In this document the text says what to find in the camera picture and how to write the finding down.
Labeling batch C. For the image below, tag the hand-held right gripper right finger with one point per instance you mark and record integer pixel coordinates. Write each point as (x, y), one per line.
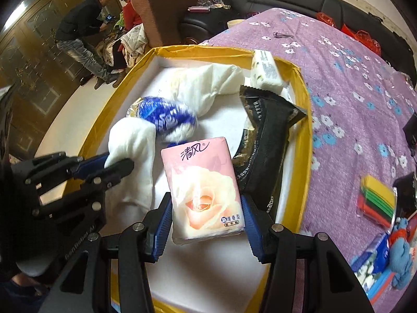
(254, 231)

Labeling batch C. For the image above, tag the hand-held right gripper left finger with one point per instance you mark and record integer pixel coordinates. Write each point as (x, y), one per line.
(163, 228)

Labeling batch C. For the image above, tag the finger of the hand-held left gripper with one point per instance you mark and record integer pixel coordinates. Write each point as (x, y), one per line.
(114, 171)
(93, 164)

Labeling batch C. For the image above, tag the white towel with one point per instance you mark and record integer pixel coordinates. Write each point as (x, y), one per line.
(130, 150)
(202, 81)

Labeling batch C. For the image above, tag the pink tissue pack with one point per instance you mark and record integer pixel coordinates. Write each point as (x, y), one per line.
(202, 182)

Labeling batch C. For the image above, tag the yellow cardboard box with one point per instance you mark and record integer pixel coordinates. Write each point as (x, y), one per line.
(298, 176)

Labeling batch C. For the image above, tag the blue printed packet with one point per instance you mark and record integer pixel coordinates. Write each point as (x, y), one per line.
(378, 254)

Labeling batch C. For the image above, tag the multicoloured cloth pack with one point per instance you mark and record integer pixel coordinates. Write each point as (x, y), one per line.
(378, 199)

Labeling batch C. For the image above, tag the blue plush toy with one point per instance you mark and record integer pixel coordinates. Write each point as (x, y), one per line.
(400, 257)

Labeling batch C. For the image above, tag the blue white crinkled packet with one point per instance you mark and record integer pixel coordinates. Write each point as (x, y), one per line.
(163, 117)

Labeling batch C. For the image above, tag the black wipes packet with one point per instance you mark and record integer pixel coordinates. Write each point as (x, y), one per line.
(267, 143)

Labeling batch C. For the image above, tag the patterned brown blanket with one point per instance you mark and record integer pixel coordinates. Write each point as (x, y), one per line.
(109, 50)

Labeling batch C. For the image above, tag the wooden cabinet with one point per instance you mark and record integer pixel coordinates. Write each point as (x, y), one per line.
(39, 55)

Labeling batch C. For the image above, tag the beige quilted jacket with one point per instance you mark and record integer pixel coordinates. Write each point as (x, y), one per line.
(135, 42)

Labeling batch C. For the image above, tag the purple floral tablecloth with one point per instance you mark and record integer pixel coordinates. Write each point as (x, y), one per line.
(342, 120)

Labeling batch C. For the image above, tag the white floral tissue pack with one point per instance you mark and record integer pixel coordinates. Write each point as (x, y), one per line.
(265, 68)

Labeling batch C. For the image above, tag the brown armchair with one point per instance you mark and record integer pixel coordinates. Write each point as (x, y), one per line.
(169, 6)

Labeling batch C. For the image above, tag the pink case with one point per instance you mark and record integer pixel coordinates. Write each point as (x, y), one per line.
(198, 9)

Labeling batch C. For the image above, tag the beige round bowl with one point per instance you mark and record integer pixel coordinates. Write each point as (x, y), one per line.
(234, 23)

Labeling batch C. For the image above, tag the clear crinkled bag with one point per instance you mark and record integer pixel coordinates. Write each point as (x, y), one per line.
(210, 0)

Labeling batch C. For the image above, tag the small metal pliers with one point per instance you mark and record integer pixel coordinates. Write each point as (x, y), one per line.
(282, 35)

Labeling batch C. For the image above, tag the red plastic bag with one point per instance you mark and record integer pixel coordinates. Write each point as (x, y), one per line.
(325, 19)
(368, 40)

